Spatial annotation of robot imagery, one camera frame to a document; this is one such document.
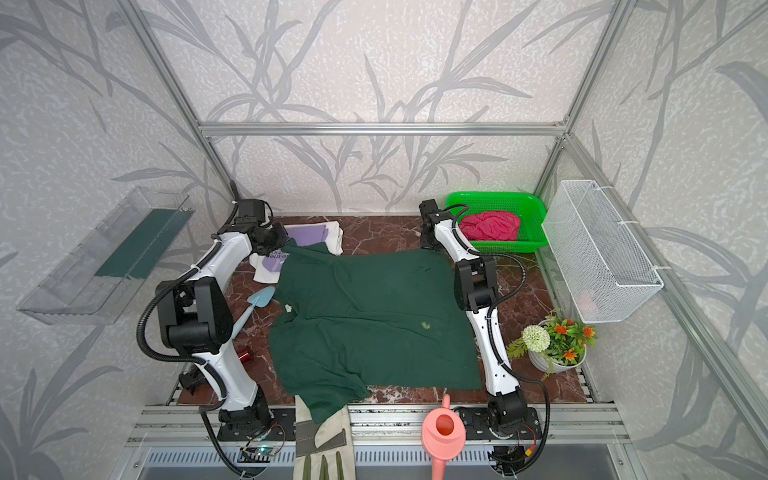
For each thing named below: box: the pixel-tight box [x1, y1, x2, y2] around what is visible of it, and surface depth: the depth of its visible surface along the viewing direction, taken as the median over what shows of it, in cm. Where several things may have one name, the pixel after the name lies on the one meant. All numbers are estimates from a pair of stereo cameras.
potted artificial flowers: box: [506, 315, 597, 381], surface depth 75 cm
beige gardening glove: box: [293, 395, 357, 480], surface depth 72 cm
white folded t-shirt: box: [284, 221, 344, 256], surface depth 113 cm
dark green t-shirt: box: [269, 239, 483, 423], surface depth 91 cm
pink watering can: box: [421, 394, 467, 480], surface depth 64 cm
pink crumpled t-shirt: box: [460, 211, 521, 242], surface depth 113 cm
